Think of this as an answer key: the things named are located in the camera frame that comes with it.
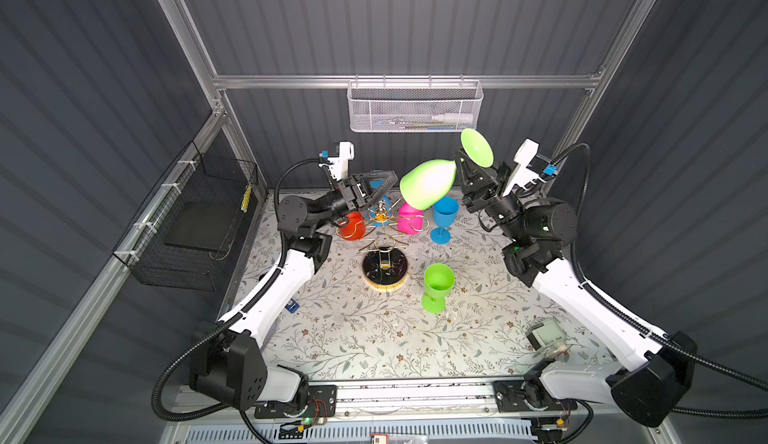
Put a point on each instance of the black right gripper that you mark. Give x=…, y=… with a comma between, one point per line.
x=489, y=198

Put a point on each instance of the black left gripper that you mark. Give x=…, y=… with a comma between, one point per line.
x=356, y=195

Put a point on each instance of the green wine glass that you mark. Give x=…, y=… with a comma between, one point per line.
x=430, y=181
x=439, y=280

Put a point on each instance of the blue wine glass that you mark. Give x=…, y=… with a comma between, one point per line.
x=444, y=214
x=382, y=210

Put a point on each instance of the pink wine glass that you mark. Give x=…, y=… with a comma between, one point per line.
x=410, y=221

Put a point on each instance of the red wine glass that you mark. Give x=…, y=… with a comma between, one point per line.
x=354, y=229

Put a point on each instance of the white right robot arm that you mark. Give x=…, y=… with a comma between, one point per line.
x=653, y=370

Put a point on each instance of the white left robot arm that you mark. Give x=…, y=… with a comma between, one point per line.
x=225, y=358

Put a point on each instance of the blue wine glass on rack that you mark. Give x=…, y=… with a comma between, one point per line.
x=382, y=210

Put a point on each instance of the gold wine glass rack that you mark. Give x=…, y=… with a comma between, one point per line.
x=384, y=265

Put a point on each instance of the white marker in basket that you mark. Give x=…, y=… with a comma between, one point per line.
x=454, y=119

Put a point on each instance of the white mesh basket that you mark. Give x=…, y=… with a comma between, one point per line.
x=378, y=106

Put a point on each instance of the small white scale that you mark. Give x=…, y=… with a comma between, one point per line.
x=547, y=338

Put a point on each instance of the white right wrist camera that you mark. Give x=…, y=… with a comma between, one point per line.
x=530, y=171

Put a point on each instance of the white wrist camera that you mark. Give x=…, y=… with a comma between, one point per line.
x=337, y=157
x=530, y=171

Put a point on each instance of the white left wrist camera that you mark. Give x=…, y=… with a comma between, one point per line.
x=337, y=157

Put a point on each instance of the blue handled tool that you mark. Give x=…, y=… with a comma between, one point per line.
x=292, y=306

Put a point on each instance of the black wire basket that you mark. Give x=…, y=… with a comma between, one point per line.
x=191, y=233

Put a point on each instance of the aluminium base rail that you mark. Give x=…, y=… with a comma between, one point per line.
x=443, y=410

